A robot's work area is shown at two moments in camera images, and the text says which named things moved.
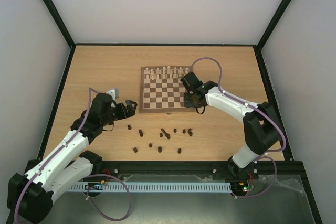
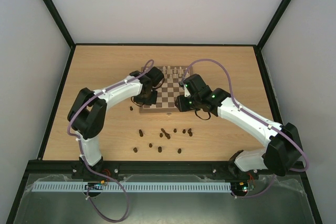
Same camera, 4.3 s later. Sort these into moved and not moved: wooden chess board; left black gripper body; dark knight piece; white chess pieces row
Moved: left black gripper body
Not moved: wooden chess board; white chess pieces row; dark knight piece
